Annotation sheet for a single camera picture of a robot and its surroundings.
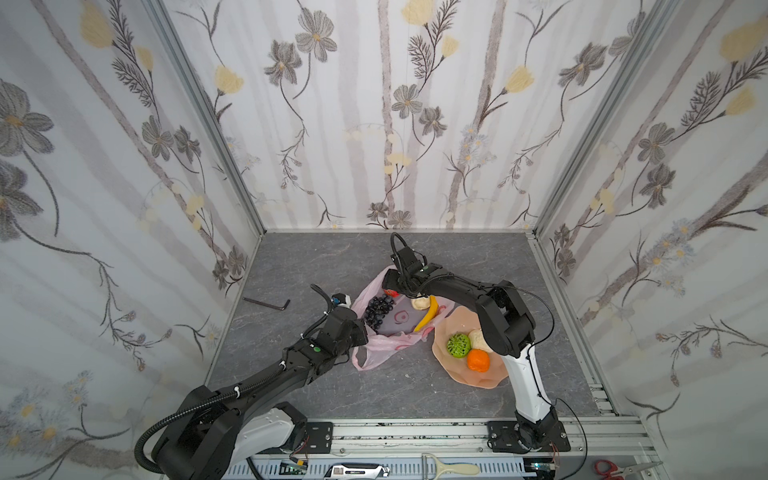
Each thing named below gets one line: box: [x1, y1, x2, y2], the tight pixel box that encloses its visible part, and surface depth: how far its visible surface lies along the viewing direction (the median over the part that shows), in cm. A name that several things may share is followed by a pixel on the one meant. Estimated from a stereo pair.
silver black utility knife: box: [324, 463, 391, 480], surface depth 70 cm
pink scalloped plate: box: [432, 306, 508, 389], surface depth 86 cm
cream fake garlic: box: [411, 296, 430, 311], surface depth 97 cm
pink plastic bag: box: [351, 265, 456, 371], surface depth 86 cm
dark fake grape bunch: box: [364, 294, 396, 331], surface depth 97 cm
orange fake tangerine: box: [467, 348, 490, 373], surface depth 84 cm
